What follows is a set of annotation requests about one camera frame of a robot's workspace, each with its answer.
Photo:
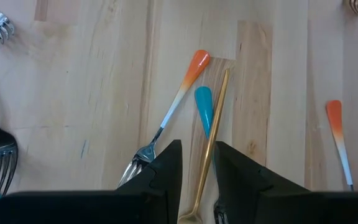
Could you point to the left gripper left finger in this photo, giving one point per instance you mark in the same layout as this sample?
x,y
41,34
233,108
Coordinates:
x,y
154,199

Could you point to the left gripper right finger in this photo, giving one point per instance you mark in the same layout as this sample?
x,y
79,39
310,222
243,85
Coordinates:
x,y
259,199

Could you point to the gold fork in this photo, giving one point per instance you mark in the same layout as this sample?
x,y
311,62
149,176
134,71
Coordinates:
x,y
217,115
356,7

